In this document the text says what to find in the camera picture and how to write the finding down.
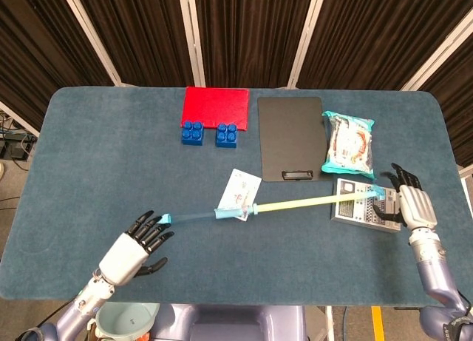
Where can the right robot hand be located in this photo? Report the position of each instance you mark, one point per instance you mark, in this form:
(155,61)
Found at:
(415,206)

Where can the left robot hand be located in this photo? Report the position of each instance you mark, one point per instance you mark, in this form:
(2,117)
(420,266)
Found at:
(122,257)

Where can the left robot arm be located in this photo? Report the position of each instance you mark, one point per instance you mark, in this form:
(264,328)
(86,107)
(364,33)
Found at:
(85,300)

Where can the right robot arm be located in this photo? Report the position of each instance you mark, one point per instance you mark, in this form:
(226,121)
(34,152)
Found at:
(432,270)

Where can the pale green plastic basin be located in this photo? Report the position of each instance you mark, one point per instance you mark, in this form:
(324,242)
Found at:
(125,319)

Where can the grey printed cardboard box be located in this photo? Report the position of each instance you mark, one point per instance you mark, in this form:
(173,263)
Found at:
(351,209)

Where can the teal snack bag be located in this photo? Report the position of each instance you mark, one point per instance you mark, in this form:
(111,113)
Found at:
(347,145)

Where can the blue velvet table cloth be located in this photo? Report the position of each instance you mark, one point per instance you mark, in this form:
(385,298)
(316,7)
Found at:
(92,171)

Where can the brown curtain screen panel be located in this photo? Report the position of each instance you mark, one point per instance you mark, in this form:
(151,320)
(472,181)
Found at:
(140,34)
(458,97)
(369,34)
(37,52)
(251,34)

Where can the purple robot torso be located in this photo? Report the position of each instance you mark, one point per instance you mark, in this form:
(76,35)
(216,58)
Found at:
(229,324)

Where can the white illustrated card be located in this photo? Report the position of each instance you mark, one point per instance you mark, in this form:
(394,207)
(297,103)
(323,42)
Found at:
(240,187)

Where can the blue four-stud building block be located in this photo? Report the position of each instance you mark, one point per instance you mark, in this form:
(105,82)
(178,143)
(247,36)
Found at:
(226,137)
(193,135)

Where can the white table leg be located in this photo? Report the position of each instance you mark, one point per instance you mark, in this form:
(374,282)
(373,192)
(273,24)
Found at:
(330,322)

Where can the black clipboard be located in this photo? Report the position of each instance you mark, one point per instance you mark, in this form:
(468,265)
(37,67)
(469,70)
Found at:
(288,134)

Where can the red flat pad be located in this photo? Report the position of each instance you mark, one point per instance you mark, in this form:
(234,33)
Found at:
(216,106)

